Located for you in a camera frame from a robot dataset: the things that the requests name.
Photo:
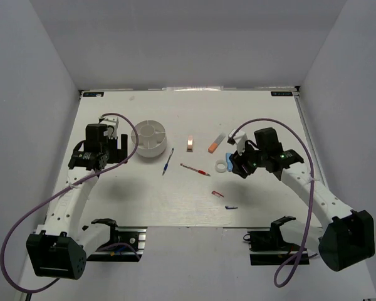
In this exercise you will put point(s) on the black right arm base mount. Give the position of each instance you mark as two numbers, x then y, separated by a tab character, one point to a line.
272	246

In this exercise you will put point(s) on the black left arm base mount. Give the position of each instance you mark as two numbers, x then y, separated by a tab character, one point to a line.
121	244

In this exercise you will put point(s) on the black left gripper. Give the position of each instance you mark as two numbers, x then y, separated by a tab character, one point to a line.
118	154

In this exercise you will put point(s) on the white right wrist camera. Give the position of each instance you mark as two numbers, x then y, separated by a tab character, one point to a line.
237	138

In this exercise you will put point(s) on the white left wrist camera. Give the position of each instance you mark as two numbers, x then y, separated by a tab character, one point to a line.
112	122

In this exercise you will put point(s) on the red ballpoint pen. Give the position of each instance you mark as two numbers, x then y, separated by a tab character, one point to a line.
204	173

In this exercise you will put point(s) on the orange grey marker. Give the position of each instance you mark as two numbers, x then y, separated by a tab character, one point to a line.
216	143

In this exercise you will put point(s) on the white round divided container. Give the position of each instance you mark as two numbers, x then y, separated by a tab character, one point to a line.
151	138

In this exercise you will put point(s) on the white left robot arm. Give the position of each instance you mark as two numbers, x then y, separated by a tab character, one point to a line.
62	246

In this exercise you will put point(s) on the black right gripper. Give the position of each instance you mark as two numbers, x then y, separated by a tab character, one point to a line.
238	161

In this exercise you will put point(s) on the light blue marker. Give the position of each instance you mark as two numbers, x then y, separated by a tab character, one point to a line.
229	162

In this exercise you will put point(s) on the left black corner label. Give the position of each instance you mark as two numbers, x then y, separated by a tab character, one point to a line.
93	94

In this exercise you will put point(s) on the white tape roll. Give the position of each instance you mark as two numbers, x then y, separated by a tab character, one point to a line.
221	166

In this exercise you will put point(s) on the right black corner label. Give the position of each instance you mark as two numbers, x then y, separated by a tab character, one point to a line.
281	94

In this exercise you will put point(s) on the black corner label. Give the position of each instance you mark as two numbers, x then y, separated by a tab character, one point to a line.
281	94
93	94

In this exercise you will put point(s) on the blue ballpoint pen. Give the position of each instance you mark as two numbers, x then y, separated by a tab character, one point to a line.
167	162

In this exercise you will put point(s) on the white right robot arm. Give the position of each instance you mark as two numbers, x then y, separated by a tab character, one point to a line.
345	237

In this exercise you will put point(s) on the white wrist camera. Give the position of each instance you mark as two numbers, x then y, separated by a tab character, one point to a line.
237	138
112	122

